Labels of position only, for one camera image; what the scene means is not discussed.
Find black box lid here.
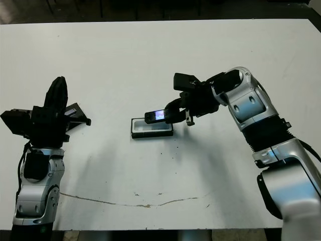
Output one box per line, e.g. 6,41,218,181
64,102,87,131

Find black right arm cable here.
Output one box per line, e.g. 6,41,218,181
299,140,321,164

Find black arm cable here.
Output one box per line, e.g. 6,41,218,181
16,143,32,201
299,140,321,164

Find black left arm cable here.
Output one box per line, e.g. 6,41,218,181
16,143,32,201

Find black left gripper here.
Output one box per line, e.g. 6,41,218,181
27,76,91,149

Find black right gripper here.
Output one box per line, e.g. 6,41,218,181
164,81,221,126

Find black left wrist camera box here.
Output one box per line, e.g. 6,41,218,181
0,108,34,138

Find black box base white insert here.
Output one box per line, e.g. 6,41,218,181
130,116,175,140

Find small black camera with screen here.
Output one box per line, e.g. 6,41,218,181
144,109,167,125

